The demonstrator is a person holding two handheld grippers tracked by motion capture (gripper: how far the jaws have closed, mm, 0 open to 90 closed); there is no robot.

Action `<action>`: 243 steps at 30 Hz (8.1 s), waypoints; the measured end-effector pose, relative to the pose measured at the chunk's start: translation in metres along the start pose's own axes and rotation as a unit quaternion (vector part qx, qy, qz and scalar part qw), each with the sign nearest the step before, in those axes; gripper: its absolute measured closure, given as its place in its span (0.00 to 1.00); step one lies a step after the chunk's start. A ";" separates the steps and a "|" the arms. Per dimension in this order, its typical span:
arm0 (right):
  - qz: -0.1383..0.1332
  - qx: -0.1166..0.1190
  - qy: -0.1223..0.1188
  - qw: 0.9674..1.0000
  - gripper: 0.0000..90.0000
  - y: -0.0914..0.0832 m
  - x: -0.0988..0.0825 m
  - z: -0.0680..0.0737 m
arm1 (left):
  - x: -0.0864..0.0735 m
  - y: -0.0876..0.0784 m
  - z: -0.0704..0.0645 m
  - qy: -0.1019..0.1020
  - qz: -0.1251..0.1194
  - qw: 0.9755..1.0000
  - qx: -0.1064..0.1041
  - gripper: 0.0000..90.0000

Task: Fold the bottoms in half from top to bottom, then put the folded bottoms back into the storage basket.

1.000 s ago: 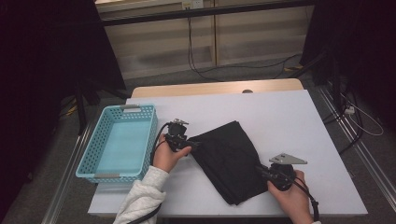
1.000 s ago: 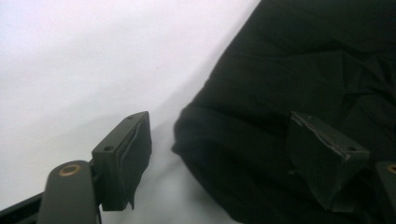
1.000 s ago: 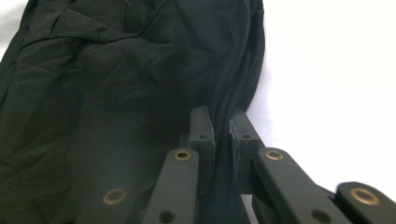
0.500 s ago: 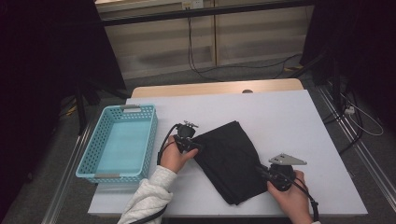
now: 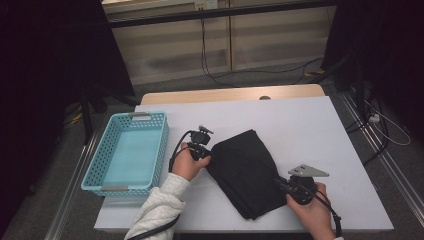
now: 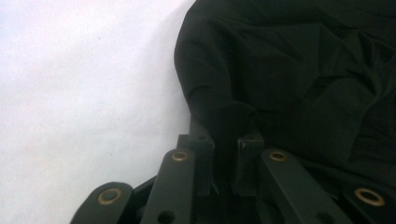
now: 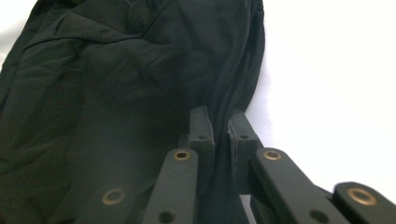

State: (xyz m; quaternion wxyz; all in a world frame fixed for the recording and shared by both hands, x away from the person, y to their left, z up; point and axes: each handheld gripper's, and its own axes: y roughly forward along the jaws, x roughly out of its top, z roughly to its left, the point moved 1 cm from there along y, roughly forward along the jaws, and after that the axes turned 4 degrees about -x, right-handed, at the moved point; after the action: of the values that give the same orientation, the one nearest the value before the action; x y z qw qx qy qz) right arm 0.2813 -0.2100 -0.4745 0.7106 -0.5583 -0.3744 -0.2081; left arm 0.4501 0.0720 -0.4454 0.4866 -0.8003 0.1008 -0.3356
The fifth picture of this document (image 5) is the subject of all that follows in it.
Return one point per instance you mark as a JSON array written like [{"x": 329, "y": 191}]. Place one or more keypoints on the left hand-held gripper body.
[{"x": 200, "y": 138}]

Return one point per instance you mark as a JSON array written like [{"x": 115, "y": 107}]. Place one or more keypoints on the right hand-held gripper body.
[{"x": 306, "y": 170}]

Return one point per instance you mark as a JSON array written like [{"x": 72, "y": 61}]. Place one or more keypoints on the black pants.
[{"x": 243, "y": 166}]

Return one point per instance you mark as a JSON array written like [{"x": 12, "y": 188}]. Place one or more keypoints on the light blue plastic basket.
[{"x": 133, "y": 156}]

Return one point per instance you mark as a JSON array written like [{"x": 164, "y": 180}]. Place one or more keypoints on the person's left hand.
[{"x": 185, "y": 168}]

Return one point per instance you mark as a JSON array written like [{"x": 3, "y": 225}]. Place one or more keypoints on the person's right hand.
[{"x": 315, "y": 216}]

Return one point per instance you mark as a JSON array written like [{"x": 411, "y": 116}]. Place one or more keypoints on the grey desk grommet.
[{"x": 265, "y": 98}]

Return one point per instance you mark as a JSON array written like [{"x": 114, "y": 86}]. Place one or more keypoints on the white plug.
[{"x": 374, "y": 118}]

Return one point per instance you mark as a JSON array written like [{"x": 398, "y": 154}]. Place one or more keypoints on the beige cabinet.
[{"x": 166, "y": 50}]

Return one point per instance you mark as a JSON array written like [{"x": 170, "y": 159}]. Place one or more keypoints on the black metal stand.
[
  {"x": 359, "y": 90},
  {"x": 87, "y": 116}
]

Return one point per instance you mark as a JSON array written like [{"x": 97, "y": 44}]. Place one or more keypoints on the yellow tape strip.
[
  {"x": 76, "y": 117},
  {"x": 315, "y": 72}
]

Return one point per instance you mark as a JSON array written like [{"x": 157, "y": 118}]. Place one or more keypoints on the black horizontal bar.
[{"x": 213, "y": 13}]

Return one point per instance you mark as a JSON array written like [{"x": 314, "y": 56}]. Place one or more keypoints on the black curtain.
[
  {"x": 393, "y": 40},
  {"x": 40, "y": 66}
]

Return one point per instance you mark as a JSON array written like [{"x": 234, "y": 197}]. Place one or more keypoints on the aluminium floor rail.
[
  {"x": 400, "y": 186},
  {"x": 71, "y": 190}
]

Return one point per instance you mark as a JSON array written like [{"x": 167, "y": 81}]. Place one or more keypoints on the white wall socket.
[{"x": 206, "y": 4}]

